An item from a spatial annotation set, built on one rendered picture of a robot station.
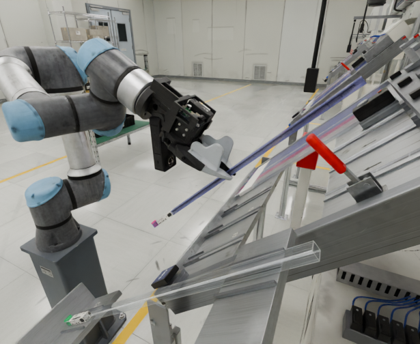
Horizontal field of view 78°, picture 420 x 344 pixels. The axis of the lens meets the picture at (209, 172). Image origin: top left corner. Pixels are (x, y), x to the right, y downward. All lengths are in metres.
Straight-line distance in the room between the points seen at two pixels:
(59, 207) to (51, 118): 0.50
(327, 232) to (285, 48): 9.01
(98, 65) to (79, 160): 0.51
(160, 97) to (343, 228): 0.35
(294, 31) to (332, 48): 1.27
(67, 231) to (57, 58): 0.57
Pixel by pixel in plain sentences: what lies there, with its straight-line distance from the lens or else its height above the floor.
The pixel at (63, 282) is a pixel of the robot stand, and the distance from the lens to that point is 1.13.
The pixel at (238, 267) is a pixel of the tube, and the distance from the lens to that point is 0.27.
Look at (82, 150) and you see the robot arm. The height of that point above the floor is 0.87.
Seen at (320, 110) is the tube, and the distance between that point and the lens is 0.39.
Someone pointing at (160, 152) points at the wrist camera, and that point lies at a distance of 0.51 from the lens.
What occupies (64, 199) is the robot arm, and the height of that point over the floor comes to 0.73.
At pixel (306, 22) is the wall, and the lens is 9.22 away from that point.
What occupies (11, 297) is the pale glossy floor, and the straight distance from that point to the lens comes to 1.84.
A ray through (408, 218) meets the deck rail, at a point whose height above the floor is 1.04.
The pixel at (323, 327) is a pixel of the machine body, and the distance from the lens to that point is 0.73.
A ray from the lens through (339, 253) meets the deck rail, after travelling 0.37.
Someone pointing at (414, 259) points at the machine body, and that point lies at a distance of 1.02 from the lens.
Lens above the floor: 1.20
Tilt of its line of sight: 26 degrees down
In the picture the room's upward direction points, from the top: straight up
